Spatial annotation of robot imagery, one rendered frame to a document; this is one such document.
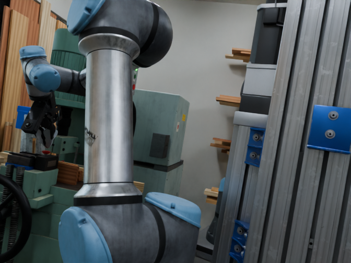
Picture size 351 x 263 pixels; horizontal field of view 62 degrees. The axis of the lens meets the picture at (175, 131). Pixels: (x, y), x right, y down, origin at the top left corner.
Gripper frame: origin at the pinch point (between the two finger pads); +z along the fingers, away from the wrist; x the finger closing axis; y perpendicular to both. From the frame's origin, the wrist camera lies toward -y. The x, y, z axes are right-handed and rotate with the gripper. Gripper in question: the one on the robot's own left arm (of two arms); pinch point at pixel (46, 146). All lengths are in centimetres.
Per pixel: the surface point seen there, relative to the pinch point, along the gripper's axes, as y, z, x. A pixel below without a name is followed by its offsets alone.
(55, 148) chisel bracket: 9.8, 8.3, 3.6
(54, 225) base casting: -13.1, 25.0, -7.3
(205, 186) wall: 186, 162, -53
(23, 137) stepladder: 59, 43, 62
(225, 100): 192, 55, -61
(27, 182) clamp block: -13.2, 6.2, -0.6
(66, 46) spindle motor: 27.2, -29.3, 3.8
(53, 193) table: -7.5, 15.3, -5.0
